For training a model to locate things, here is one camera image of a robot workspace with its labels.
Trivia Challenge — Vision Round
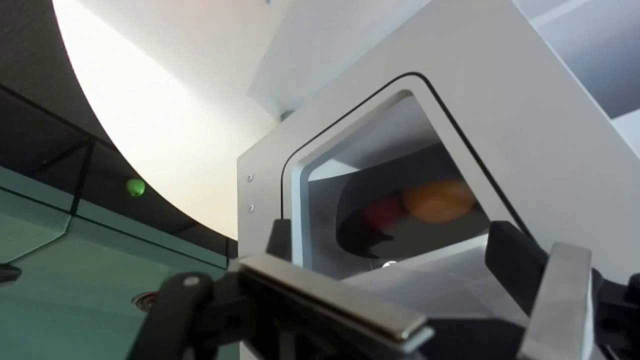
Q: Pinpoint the red toy fruit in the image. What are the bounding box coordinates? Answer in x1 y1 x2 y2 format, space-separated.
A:
362 193 405 232

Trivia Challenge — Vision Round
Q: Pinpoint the orange toy fruit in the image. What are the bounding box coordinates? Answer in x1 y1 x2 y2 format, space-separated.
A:
400 177 479 225

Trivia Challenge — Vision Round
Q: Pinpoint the black bowl holding fruit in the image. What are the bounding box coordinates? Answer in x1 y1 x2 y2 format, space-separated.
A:
334 175 495 260

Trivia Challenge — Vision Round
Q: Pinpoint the white toy kitchen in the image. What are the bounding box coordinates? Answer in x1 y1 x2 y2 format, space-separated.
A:
236 0 640 360

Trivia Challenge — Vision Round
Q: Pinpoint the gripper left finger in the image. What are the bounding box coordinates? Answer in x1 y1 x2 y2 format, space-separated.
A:
126 251 435 360

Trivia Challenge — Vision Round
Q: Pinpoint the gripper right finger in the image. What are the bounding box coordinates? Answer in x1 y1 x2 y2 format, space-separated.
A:
484 218 595 360

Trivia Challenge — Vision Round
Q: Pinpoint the white oven door with window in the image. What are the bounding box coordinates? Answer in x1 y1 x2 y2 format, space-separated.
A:
236 0 640 336

